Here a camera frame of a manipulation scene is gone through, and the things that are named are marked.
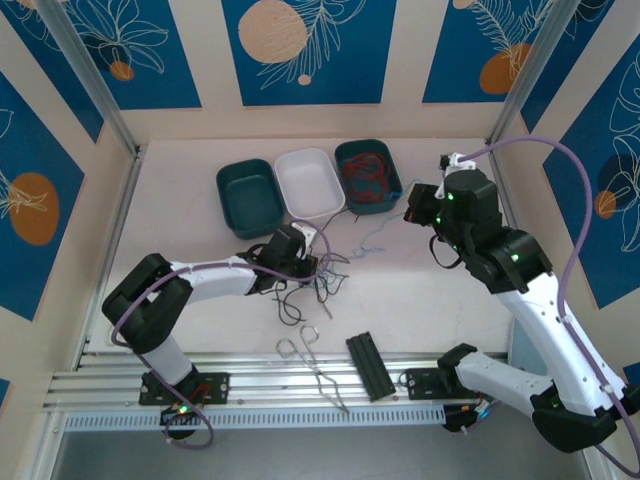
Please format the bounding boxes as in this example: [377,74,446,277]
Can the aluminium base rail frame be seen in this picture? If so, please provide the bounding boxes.
[42,351,589,412]

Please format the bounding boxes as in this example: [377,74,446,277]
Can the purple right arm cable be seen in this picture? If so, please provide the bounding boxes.
[459,134,640,479]

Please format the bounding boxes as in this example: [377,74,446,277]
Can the aluminium table side rail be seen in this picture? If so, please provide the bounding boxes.
[485,139,521,236]
[74,144,147,371]

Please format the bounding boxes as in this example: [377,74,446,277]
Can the thin black cable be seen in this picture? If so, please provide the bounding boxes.
[272,207,351,326]

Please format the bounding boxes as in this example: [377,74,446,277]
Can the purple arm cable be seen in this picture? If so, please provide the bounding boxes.
[459,134,640,479]
[110,219,331,450]

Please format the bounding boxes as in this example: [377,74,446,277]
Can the black controller board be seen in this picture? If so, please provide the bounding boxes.
[442,403,489,435]
[159,403,202,441]

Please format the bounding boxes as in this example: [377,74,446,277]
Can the black rail piece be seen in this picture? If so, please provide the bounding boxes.
[345,330,397,403]

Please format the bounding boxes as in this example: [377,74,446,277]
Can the metal scissor tongs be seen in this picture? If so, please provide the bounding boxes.
[276,324,351,414]

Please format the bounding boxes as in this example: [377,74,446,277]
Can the thin blue cable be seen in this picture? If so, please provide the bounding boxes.
[309,179,419,294]

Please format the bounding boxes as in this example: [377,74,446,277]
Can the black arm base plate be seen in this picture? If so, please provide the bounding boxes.
[404,367,481,402]
[138,372,231,407]

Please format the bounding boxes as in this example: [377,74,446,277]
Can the white slotted cable duct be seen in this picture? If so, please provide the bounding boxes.
[63,405,447,432]

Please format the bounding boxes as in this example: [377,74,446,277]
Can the teal plastic bin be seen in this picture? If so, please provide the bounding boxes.
[333,139,404,216]
[215,158,286,240]

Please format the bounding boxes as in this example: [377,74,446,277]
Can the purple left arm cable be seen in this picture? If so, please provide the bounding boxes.
[110,219,331,450]

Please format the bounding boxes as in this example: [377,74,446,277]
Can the thin red cable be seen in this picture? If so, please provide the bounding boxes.
[344,158,392,203]
[342,151,390,199]

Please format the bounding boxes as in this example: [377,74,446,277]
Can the aluminium frame post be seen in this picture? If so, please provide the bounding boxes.
[485,0,584,151]
[34,0,141,157]

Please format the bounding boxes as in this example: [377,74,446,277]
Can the white plastic bin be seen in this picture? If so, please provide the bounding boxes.
[273,147,346,221]

